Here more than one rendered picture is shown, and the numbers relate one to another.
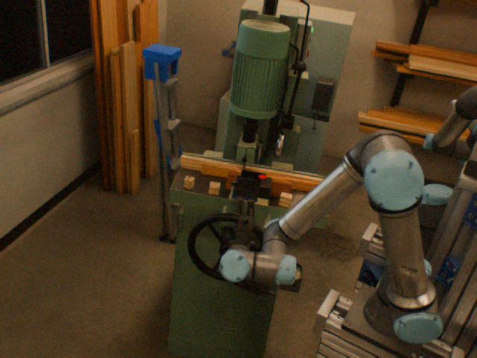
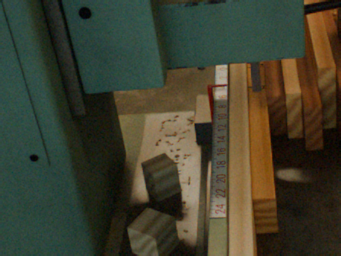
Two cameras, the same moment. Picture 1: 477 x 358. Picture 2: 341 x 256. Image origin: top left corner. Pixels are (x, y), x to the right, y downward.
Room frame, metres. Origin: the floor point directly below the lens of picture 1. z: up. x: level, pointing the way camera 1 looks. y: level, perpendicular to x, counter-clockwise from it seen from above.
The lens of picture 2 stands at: (1.63, 0.62, 1.32)
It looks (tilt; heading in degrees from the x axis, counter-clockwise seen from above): 32 degrees down; 275
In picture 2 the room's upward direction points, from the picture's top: 8 degrees counter-clockwise
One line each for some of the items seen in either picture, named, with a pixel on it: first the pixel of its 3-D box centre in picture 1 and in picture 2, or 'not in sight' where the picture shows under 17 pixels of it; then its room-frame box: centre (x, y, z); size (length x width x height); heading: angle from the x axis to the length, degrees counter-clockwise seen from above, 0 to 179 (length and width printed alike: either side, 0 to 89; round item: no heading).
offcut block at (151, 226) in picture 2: not in sight; (153, 235); (1.73, 0.05, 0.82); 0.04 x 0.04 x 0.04; 56
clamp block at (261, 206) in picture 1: (248, 203); not in sight; (1.41, -0.04, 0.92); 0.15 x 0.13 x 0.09; 87
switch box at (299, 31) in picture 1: (300, 42); not in sight; (1.92, -0.17, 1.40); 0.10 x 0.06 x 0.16; 177
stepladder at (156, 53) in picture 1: (167, 149); not in sight; (2.39, 0.45, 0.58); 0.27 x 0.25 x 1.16; 80
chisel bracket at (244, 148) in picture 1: (247, 149); (231, 24); (1.63, -0.01, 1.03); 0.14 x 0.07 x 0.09; 177
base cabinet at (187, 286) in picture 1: (229, 264); not in sight; (1.73, -0.02, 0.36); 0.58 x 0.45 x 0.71; 177
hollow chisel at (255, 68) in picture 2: not in sight; (254, 68); (1.61, -0.01, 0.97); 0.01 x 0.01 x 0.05; 87
